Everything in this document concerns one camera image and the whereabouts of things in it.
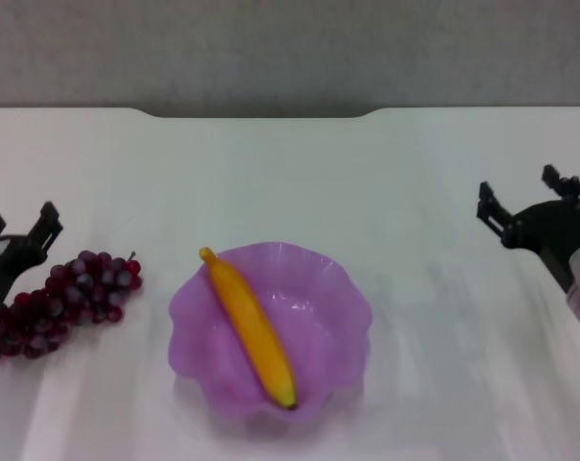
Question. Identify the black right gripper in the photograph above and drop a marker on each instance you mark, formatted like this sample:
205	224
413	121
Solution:
542	228

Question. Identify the dark red grape bunch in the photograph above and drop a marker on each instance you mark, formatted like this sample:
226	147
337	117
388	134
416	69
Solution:
79	288

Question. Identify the purple wavy plastic bowl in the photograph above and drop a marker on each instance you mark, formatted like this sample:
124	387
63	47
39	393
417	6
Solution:
319	336

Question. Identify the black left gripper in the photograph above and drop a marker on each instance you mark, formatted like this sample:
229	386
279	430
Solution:
11	269

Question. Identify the yellow banana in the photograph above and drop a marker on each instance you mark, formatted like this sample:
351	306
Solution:
251	326

